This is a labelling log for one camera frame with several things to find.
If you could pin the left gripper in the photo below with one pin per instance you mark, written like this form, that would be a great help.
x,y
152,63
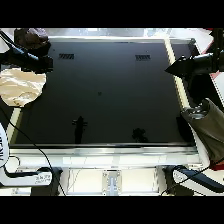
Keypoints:
x,y
44,64

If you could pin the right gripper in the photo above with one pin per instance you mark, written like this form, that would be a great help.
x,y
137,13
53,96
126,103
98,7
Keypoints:
x,y
188,66

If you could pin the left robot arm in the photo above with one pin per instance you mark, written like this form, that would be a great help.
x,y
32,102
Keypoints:
x,y
19,55

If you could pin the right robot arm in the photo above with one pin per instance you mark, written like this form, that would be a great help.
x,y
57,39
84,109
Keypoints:
x,y
207,63

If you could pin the dark brown garment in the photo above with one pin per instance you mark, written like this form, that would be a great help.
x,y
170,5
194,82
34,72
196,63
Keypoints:
x,y
32,38

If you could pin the cream garment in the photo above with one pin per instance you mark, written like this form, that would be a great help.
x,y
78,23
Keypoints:
x,y
20,87

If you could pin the grey garment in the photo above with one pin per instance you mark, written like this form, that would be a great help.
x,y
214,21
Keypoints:
x,y
210,130

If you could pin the silver frame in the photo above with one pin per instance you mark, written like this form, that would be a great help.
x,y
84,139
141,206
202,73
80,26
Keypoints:
x,y
113,181

